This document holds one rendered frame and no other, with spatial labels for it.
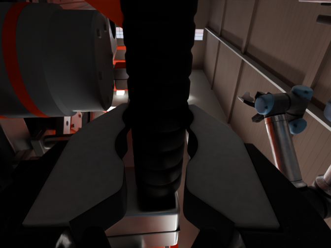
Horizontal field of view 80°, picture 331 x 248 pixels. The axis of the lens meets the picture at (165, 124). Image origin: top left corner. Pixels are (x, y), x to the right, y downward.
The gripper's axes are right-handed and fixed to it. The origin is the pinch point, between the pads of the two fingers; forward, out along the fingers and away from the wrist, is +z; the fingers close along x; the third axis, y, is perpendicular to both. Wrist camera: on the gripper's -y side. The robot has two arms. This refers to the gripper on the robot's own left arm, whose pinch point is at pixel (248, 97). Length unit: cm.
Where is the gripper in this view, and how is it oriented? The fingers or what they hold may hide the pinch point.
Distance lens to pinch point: 121.9
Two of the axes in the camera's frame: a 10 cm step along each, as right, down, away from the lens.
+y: 1.5, -8.5, -5.1
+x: -9.6, 0.0, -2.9
